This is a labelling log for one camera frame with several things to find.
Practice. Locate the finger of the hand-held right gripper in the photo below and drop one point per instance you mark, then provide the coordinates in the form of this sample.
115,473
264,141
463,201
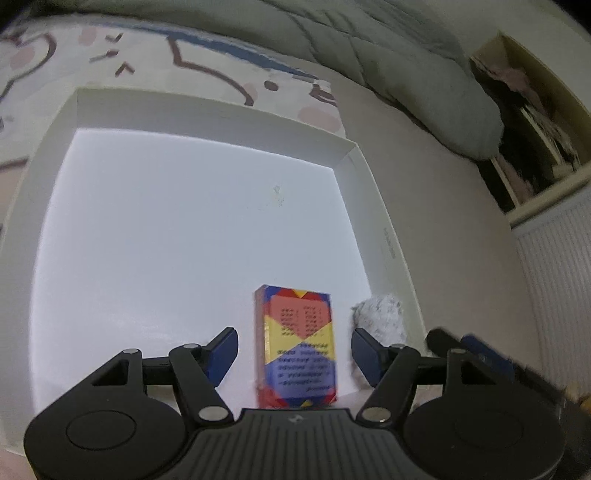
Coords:
494,357
441,340

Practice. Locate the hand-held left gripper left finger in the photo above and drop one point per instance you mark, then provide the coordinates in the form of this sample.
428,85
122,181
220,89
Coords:
220,357

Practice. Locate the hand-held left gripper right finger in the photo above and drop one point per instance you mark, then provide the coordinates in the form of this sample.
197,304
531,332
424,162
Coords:
367,357

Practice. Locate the colourful playing card box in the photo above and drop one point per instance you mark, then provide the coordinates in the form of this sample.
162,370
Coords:
300,350

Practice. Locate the white cardboard box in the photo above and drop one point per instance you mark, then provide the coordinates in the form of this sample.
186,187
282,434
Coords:
184,230

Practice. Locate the white fluffy pompom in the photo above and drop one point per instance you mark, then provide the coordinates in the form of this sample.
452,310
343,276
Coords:
381,318

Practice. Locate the white louvered door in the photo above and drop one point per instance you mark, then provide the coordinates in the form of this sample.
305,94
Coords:
554,277

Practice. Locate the cream open shelf unit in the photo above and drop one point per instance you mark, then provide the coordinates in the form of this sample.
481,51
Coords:
535,203

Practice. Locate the pile of clothes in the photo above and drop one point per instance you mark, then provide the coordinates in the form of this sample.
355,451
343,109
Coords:
521,138

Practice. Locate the grey quilted duvet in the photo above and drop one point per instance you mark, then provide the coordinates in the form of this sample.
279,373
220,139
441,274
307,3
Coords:
369,46

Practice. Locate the bear printed bed sheet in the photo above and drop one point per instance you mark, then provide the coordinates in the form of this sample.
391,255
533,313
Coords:
69,55

